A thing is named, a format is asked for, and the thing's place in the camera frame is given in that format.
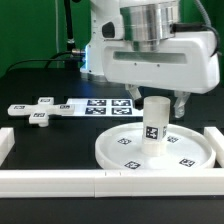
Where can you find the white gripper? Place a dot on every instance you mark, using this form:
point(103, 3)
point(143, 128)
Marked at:
point(183, 63)

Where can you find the white round table top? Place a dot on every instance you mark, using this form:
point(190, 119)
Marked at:
point(120, 147)

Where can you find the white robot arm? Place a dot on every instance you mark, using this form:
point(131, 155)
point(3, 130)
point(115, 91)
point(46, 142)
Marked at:
point(144, 43)

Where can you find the white right fence bar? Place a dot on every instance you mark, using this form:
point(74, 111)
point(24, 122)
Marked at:
point(216, 140)

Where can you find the white fence bar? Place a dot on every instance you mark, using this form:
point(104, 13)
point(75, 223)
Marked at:
point(216, 140)
point(7, 141)
point(110, 183)

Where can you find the white marker sheet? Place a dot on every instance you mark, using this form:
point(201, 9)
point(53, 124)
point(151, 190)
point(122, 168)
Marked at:
point(104, 107)

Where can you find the white front fence bar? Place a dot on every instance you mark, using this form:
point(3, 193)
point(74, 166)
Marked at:
point(110, 183)

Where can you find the black vertical pole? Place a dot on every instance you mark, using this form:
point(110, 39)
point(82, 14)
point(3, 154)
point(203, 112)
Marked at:
point(71, 64)

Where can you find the white cross-shaped table base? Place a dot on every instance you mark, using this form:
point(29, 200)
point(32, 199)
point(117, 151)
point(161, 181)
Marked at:
point(40, 112)

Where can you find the white left fence bar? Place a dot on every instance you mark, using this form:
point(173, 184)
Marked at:
point(7, 141)

